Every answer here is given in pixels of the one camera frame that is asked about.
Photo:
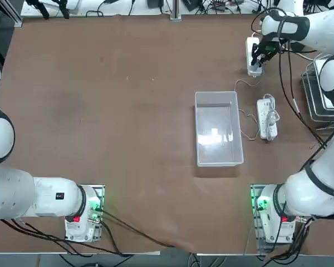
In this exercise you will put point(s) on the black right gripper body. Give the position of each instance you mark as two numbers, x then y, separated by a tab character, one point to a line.
260	46

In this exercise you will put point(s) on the blue-wrapped phone charger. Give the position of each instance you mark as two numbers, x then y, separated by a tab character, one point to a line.
258	67

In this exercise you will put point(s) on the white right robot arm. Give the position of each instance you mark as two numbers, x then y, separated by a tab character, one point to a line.
309	189

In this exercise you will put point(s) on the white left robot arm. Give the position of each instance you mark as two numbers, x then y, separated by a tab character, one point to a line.
16	192

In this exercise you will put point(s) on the long white power strip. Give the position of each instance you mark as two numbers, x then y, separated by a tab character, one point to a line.
250	44

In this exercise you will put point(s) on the short white power strip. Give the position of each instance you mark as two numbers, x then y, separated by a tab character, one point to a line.
261	111

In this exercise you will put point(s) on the translucent plastic bin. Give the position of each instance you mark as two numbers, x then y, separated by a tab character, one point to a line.
217	130

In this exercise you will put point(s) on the aluminium frame post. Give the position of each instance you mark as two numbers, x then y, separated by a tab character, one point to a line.
175	11

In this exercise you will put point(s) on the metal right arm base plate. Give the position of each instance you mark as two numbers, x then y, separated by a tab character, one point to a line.
254	194

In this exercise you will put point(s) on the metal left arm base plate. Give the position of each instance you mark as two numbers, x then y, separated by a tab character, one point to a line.
100	192

